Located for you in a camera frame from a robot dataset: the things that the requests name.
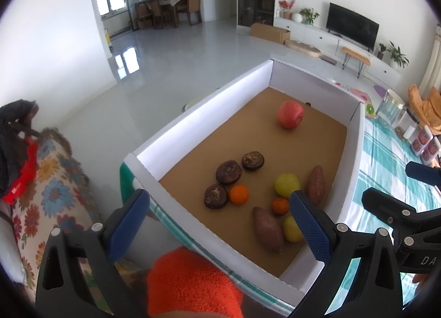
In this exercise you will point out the dark cloth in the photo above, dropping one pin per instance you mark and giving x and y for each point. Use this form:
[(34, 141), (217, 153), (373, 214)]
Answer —
[(13, 131)]

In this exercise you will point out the cream curtain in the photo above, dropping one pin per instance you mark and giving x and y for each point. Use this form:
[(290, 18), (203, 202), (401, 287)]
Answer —
[(432, 59)]

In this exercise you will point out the beige oval floor pad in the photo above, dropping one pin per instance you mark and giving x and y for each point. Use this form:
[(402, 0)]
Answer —
[(303, 48)]

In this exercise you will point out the white television cabinet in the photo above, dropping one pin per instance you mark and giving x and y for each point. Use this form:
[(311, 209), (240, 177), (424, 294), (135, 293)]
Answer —
[(317, 32)]

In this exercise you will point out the dark mushroom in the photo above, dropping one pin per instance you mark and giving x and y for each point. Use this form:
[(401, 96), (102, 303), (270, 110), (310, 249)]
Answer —
[(253, 160), (215, 196)]

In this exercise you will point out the white round stool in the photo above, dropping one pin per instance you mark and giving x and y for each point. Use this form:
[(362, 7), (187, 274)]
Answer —
[(191, 103)]

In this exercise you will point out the small dark pot plant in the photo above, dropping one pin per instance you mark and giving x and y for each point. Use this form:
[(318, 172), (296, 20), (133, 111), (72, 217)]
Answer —
[(381, 50)]

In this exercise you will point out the colourful floor mat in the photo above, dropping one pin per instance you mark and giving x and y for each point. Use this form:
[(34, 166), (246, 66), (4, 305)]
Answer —
[(356, 92)]

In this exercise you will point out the yellow round fruit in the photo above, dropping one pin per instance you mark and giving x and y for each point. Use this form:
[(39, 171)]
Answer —
[(292, 230), (286, 185)]

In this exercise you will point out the black television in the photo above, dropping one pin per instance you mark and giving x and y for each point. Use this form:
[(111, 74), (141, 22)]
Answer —
[(351, 26)]

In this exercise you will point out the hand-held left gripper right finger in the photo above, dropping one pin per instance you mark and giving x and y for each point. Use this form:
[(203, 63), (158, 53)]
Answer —
[(310, 228)]

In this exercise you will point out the green potted plant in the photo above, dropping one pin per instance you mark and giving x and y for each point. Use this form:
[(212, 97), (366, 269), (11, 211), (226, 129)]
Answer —
[(398, 54)]

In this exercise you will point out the leafy green pot plant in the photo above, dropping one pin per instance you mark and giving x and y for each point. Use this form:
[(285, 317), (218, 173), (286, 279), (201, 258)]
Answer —
[(309, 15)]

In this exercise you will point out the red flower pot plant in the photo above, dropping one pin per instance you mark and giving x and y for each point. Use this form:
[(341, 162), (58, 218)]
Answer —
[(286, 6)]

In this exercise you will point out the small orange tangerine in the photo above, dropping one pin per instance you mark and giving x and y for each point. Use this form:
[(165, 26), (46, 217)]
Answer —
[(280, 206)]

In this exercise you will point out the orange fuzzy cloth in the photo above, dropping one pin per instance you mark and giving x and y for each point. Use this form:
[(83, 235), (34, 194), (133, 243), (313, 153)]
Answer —
[(193, 283)]

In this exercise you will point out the wooden dining table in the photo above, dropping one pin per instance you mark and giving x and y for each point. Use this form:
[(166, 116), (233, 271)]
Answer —
[(174, 2)]

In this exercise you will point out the brown cardboard carton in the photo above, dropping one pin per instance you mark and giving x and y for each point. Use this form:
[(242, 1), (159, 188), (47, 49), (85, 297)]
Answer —
[(268, 32)]

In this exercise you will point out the wooden bench with metal legs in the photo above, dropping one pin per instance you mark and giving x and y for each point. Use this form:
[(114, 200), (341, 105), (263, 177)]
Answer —
[(355, 55)]

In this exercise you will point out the purple skinned sweet potato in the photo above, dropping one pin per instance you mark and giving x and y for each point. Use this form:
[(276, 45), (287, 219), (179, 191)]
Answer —
[(316, 185), (268, 230)]

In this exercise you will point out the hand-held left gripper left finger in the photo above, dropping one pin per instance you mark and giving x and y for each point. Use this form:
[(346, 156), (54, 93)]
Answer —
[(127, 225)]

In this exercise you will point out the dark mushroom bottom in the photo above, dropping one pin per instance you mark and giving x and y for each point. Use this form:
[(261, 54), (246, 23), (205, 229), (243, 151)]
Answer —
[(215, 196)]

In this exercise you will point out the wooden dining chair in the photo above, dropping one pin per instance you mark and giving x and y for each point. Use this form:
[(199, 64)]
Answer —
[(155, 11), (142, 16), (194, 6)]

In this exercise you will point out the clear jar with black lid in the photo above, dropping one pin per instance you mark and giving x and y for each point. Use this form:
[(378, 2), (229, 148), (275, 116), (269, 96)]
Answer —
[(406, 125)]

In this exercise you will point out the dark brown wrinkled fruit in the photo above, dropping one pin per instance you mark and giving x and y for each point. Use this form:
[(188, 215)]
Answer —
[(228, 172)]

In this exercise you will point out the white round vase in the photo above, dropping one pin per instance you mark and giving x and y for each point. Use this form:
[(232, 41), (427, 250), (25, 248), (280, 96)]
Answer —
[(297, 17)]

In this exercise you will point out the red apple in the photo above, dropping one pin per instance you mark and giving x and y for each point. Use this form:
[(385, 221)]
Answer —
[(290, 114)]

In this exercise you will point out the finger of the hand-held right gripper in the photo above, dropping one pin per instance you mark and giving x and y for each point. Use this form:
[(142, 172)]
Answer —
[(423, 174), (382, 204)]

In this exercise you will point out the white cardboard box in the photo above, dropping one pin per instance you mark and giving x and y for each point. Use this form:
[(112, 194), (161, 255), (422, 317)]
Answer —
[(206, 111)]

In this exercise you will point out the dark mushroom top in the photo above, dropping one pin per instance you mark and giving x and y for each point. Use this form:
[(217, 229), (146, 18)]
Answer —
[(253, 160)]

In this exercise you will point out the glass jar with gold lid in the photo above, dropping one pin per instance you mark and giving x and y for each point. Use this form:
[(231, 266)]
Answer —
[(389, 108)]

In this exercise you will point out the floral patterned cushion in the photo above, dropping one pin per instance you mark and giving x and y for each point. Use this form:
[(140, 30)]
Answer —
[(55, 194)]

